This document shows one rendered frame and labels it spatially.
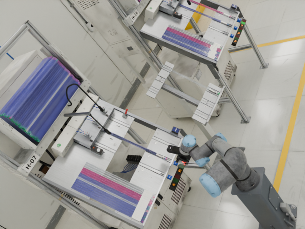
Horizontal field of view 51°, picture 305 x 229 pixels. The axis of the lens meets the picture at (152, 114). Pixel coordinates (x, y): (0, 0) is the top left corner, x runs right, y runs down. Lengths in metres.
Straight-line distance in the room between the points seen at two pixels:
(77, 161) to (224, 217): 1.23
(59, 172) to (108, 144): 0.37
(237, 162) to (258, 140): 1.51
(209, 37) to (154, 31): 0.48
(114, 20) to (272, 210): 1.93
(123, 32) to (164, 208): 1.55
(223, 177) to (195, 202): 1.44
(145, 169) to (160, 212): 0.58
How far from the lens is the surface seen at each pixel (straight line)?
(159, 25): 2.90
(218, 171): 1.46
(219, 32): 2.98
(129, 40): 2.95
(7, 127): 1.99
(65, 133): 2.20
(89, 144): 2.17
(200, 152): 1.84
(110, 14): 2.86
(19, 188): 3.73
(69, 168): 2.19
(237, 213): 2.65
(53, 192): 2.24
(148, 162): 2.19
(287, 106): 3.11
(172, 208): 2.75
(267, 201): 2.12
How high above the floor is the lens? 2.18
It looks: 33 degrees down
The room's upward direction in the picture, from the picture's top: 41 degrees counter-clockwise
